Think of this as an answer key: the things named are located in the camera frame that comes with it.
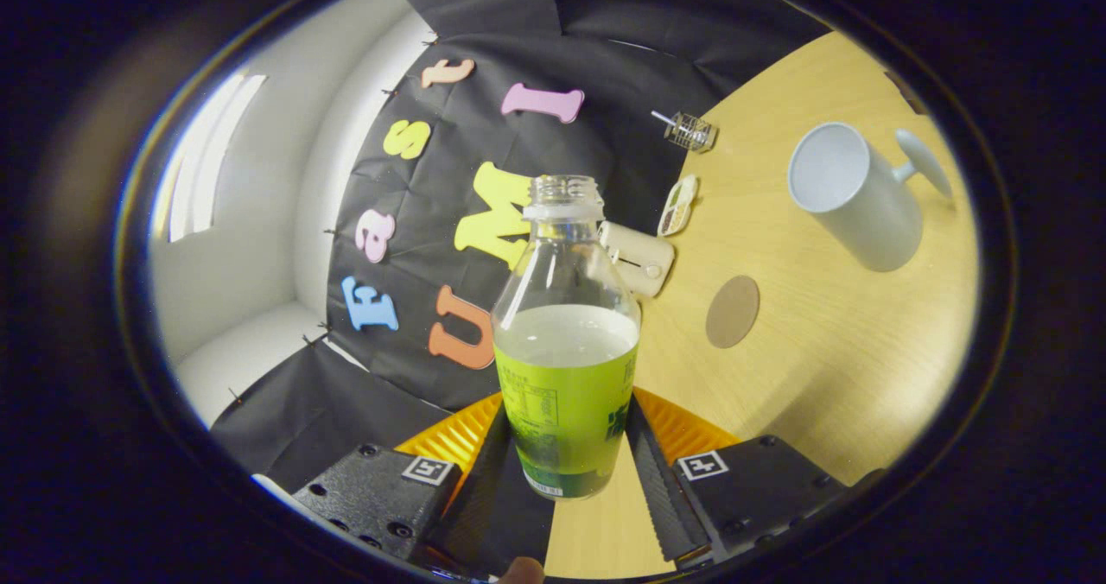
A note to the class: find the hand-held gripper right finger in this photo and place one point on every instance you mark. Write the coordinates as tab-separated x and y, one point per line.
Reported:
661	498

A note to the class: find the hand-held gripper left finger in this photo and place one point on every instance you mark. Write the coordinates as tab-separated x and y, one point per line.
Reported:
492	498

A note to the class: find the clear green label juice bottle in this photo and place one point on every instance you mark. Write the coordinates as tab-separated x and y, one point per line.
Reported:
566	377

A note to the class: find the round brown coaster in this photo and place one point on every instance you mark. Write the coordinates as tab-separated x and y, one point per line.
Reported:
733	311

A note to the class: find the white cup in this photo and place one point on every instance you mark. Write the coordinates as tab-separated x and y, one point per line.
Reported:
873	212

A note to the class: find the wooden table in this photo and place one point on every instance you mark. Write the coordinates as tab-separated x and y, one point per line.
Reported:
821	351

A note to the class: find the cream toaster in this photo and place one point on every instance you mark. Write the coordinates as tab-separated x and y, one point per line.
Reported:
641	260

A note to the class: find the white divided snack tray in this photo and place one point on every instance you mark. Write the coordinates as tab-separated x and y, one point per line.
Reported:
678	206

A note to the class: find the white spoon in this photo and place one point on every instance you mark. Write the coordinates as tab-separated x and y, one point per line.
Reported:
661	117

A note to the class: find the ceiling light panel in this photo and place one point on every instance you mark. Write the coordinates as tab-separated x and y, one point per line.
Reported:
207	161

